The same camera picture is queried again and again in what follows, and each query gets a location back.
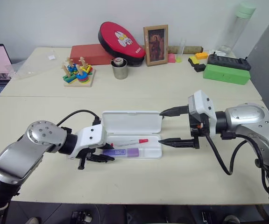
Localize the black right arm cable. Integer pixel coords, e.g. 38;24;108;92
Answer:
204;133;249;176

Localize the small black block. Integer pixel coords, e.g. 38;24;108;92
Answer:
193;63;206;73

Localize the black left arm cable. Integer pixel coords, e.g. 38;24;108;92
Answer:
56;110;102;128

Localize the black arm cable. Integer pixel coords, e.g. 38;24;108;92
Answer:
56;110;102;128
204;133;249;176

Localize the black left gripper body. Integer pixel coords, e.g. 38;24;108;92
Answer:
78;146;99;170

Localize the red rectangular block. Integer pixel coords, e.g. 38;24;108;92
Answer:
70;43;116;66

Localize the white plastic pencil case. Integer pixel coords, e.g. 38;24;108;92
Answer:
101;110;163;161

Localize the green rectangular block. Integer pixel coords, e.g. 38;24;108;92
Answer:
203;63;252;86

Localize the red capped white marker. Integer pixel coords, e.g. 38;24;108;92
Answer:
112;138;149;147

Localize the clear plastic bag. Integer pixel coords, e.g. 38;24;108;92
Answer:
5;59;40;80

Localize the wooden picture frame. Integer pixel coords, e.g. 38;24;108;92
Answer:
143;24;169;67

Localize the red black boxing pad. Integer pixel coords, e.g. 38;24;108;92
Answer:
98;21;147;67

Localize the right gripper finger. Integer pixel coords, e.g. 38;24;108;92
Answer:
159;105;190;118
158;137;196;148

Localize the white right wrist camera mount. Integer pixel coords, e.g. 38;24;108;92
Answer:
187;90;218;137

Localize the wooden shape stacking toy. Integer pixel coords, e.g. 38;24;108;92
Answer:
60;56;96;88

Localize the clear bottle green lid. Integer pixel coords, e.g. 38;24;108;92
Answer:
218;1;257;56

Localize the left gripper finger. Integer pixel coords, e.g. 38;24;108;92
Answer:
91;154;116;163
96;142;114;151

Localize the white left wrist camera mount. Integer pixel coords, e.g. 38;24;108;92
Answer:
67;124;107;161

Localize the purple marker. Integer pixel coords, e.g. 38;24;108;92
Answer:
102;147;141;158

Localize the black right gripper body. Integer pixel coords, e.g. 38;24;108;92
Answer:
188;112;207;149

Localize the metal cup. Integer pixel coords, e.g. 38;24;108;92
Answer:
111;57;129;80

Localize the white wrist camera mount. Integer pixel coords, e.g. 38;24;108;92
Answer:
67;124;107;161
187;90;218;137

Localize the clear plastic tube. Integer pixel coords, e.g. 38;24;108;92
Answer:
177;39;187;59

